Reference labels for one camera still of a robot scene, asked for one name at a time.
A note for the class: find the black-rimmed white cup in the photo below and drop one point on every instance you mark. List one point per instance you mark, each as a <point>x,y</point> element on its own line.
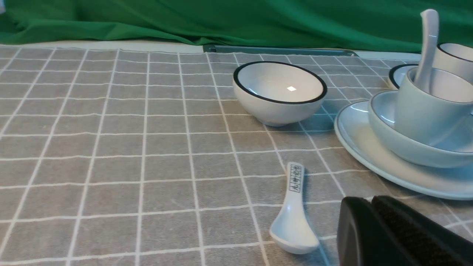
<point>456,59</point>

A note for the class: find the white spoon with label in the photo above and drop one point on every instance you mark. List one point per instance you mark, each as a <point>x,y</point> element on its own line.
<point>290,230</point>

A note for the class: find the black-rimmed illustrated plate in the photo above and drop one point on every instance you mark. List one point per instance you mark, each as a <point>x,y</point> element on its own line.
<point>397,73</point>

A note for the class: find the black-rimmed white bowl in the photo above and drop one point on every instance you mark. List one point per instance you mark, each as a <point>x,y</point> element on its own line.
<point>278,93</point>

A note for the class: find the thin-rimmed white cup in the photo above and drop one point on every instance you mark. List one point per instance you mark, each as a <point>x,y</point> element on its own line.
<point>432,116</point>

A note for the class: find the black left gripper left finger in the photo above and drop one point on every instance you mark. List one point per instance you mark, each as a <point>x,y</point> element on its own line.
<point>363,238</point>

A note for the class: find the green backdrop cloth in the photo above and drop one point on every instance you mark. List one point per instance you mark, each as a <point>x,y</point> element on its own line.
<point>376,25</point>

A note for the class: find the thin-rimmed white bowl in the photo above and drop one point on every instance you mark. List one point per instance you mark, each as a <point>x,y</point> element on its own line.
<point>454,151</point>

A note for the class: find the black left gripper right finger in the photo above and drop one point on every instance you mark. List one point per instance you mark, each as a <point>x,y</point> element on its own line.
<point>420,240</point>

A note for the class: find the large white thin-rimmed plate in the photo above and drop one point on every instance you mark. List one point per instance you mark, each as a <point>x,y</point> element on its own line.
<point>354,132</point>

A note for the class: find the grey checked tablecloth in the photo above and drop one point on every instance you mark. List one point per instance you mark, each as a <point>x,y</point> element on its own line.
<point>126,158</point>

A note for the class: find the plain white ceramic spoon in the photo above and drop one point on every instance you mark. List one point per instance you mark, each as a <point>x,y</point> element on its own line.
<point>430,35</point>

